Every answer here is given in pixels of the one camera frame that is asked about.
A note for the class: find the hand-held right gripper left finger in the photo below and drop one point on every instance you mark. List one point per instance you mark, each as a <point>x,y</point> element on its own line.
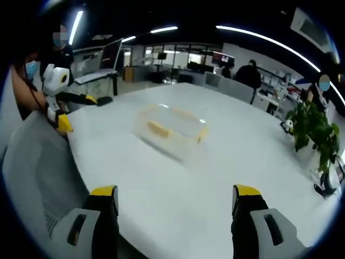
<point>103,215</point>

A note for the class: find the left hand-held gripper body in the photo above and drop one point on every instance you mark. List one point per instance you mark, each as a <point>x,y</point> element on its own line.
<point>58,79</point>

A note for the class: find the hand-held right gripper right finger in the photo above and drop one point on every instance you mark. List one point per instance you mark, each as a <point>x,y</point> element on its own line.
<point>248,215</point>

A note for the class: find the clear plastic container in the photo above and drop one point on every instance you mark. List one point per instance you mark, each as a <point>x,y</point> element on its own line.
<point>169,135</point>

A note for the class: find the white laptop tray stand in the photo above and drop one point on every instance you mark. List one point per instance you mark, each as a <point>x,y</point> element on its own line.
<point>94,76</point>

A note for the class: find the black computer mouse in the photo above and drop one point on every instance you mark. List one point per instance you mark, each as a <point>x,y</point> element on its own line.
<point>104,101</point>

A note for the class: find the person's blue face mask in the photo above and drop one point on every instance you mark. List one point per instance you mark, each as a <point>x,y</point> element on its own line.
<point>31,69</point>

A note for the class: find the grey office chair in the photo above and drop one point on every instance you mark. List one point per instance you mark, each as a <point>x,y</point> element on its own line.
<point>35,167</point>

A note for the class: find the laptop screen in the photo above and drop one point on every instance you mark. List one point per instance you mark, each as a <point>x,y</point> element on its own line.
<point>110,55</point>

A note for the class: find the ceiling light strip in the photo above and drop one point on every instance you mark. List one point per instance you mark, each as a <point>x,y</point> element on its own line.
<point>164,29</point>
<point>76,27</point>
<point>128,39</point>

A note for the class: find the yellow box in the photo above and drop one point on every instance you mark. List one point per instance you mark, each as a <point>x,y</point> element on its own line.
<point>128,74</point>

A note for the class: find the black phone stand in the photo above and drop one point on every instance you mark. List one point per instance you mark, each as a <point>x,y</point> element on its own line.
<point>326,186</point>

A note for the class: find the white plant pot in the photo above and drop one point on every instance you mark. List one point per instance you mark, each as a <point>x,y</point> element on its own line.
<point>310,156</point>

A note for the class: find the spare white yellow gripper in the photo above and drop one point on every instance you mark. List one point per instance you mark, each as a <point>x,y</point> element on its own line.
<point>288,126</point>

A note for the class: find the green potted plant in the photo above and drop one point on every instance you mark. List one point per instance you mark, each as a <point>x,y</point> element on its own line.
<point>312,126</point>

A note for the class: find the white office chair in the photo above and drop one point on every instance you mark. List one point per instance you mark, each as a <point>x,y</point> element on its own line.
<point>213,79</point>
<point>237,90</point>

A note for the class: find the white storage shelf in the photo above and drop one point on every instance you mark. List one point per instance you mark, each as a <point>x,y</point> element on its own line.
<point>280,86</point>

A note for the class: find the long curved ceiling light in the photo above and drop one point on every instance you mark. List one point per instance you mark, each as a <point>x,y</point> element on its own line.
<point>269,39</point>

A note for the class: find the ceiling air vent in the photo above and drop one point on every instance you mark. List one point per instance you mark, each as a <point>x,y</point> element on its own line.
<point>310,25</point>

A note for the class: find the wall screen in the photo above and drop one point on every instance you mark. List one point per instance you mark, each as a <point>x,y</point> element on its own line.
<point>223,59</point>

